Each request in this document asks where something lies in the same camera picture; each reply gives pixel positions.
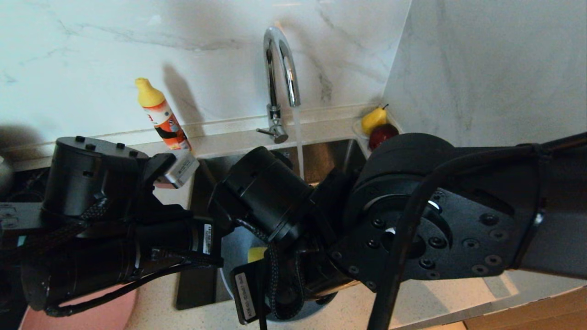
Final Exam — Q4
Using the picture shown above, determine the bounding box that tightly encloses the blue plate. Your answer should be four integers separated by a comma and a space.
219, 225, 338, 322

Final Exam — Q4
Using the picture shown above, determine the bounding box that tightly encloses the orange yellow detergent bottle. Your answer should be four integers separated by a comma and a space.
135, 78, 193, 152

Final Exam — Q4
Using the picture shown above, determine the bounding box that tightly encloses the chrome curved faucet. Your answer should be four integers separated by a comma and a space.
256, 26, 302, 144

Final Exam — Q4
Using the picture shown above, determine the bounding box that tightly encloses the stainless steel sink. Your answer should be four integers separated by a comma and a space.
176, 139, 367, 311

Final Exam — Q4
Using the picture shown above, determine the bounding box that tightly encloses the pink plate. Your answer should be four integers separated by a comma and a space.
21, 284, 138, 330

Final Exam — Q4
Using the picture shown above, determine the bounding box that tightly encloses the dark red apple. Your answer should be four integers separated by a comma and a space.
369, 123, 399, 149

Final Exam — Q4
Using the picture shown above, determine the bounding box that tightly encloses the yellow pear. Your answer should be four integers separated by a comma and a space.
361, 104, 389, 135

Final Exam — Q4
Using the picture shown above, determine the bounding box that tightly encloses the brown wooden cabinet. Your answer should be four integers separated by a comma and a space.
463, 286, 587, 330

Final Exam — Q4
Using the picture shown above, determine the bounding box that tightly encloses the black braided cable sleeve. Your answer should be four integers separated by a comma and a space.
236, 218, 307, 320
0, 197, 108, 257

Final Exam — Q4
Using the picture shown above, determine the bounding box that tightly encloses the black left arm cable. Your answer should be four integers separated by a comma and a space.
46, 261, 193, 318

